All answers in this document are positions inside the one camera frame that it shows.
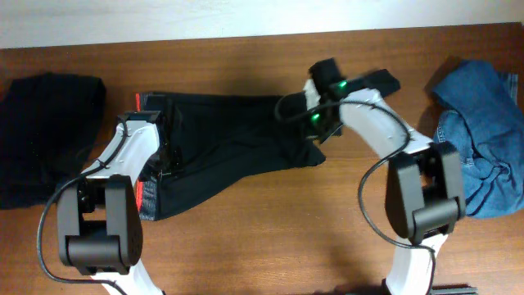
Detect black pants with red waistband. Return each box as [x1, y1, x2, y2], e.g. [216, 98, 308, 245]
[136, 93, 326, 220]

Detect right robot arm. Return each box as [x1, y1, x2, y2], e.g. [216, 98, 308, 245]
[304, 58, 466, 294]

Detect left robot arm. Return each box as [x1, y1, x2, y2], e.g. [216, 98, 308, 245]
[57, 111, 180, 294]

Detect folded black cloth pile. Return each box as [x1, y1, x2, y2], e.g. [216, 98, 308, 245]
[1, 73, 106, 210]

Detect blue denim jeans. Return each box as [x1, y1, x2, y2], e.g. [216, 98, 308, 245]
[431, 61, 523, 219]

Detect black metal base rail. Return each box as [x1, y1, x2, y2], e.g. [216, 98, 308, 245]
[430, 285, 479, 295]

